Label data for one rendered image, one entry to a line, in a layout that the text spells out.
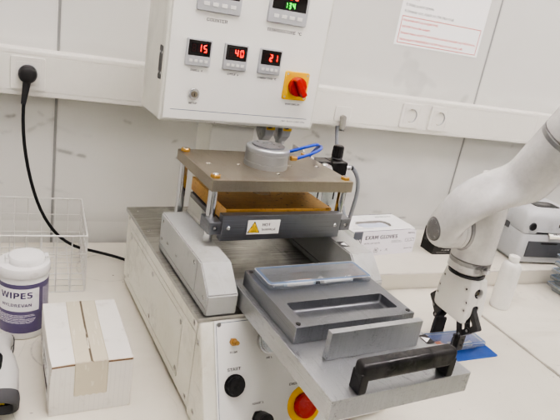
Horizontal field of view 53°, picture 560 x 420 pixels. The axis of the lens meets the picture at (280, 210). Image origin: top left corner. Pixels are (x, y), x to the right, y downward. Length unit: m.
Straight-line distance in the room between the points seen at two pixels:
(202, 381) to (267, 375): 0.11
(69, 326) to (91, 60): 0.62
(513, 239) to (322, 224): 0.93
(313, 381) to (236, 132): 0.60
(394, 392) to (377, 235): 0.86
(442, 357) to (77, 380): 0.52
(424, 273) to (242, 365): 0.77
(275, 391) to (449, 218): 0.45
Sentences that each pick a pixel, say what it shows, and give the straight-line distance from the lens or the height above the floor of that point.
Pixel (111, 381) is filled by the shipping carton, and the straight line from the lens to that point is 0.93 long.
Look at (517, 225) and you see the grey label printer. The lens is 1.80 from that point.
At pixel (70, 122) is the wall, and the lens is 1.42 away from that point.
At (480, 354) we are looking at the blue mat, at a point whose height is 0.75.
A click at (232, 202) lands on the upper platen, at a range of 0.94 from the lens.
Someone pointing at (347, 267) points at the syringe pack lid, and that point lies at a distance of 0.91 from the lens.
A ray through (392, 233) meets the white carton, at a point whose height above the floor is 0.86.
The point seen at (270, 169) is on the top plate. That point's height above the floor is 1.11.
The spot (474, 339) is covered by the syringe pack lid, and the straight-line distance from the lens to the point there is 1.33.
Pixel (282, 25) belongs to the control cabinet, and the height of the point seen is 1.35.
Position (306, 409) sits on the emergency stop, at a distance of 0.94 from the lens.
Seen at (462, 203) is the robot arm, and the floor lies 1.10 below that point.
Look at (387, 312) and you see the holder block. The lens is 0.83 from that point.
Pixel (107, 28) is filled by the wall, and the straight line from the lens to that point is 1.40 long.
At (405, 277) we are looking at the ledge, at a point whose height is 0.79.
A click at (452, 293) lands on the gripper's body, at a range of 1.23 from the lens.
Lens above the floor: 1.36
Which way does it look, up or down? 19 degrees down
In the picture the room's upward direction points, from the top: 10 degrees clockwise
